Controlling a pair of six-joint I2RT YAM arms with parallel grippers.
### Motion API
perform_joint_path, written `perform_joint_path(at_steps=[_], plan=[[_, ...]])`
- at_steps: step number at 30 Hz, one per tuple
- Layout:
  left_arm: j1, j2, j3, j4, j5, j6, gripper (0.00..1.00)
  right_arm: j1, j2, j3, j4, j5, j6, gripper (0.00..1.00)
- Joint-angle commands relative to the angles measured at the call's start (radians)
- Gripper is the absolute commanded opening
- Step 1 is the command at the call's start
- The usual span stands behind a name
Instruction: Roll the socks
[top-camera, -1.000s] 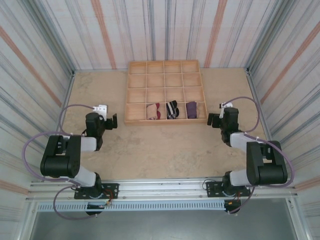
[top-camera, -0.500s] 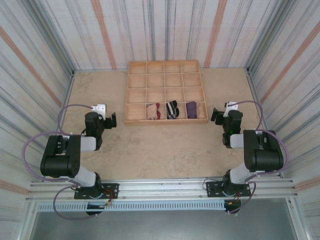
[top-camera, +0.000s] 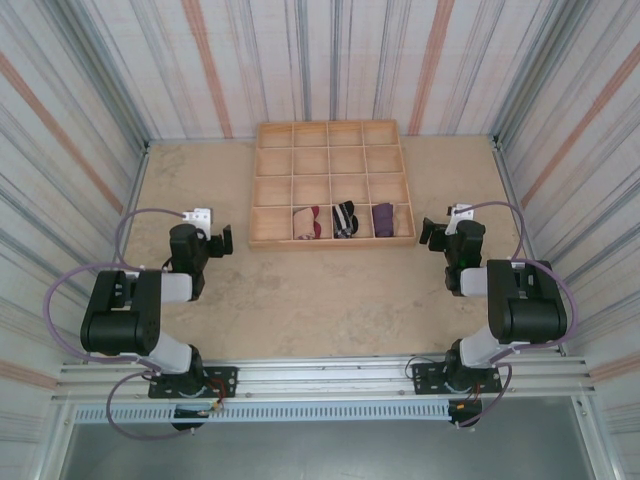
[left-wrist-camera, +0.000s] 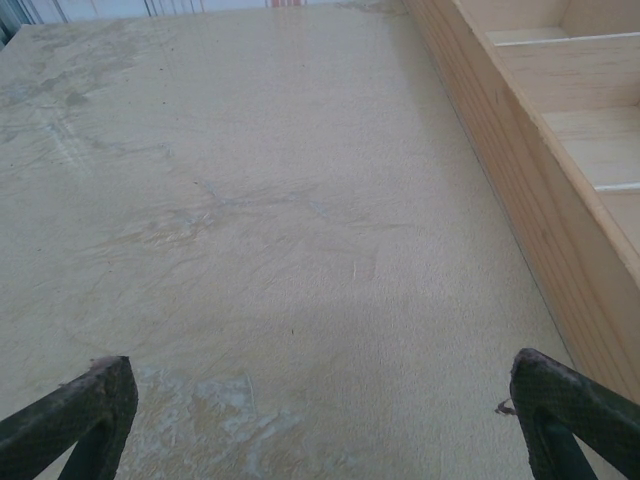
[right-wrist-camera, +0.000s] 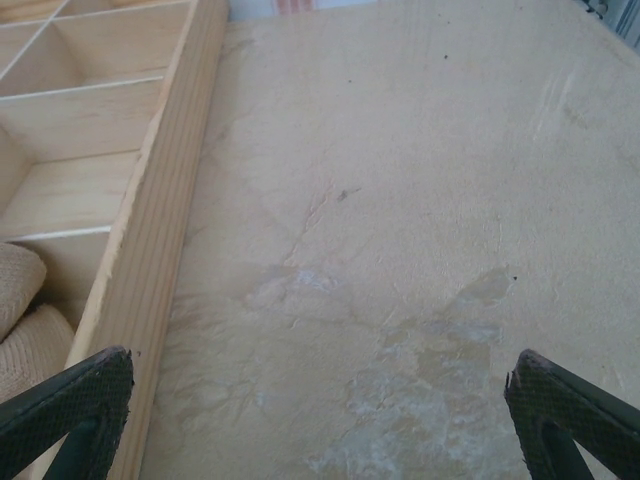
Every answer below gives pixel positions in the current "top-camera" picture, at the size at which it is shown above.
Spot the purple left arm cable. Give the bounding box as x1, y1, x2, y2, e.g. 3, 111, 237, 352
42, 208, 196, 441

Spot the purple sock with beige toe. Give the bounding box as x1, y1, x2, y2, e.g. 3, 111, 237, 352
371, 202, 396, 238

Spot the slotted grey cable duct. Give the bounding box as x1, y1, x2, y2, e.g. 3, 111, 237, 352
73, 402, 451, 424

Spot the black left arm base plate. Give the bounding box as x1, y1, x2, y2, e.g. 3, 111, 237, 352
148, 364, 239, 400

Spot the black white striped sock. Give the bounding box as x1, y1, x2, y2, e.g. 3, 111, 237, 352
332, 200, 360, 239

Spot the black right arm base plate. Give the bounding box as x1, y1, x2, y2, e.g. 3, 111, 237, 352
409, 362, 503, 396

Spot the aluminium table side rail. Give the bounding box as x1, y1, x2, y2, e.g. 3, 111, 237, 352
88, 141, 152, 364
492, 134, 564, 351

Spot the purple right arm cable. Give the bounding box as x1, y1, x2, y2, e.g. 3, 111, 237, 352
467, 199, 580, 430

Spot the wooden compartment tray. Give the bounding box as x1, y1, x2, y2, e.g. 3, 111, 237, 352
248, 121, 418, 250

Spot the red power wires left base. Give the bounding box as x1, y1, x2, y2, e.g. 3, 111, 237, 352
174, 378, 236, 417

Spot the red power wires right base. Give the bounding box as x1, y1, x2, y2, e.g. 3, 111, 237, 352
452, 382, 494, 416

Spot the red power wires base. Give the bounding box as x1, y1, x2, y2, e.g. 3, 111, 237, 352
452, 382, 494, 416
174, 378, 236, 417

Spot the aluminium mounting rail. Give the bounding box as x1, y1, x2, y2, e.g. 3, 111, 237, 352
49, 352, 599, 405

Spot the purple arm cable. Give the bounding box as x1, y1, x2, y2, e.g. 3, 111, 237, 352
42, 208, 196, 441
467, 199, 580, 430

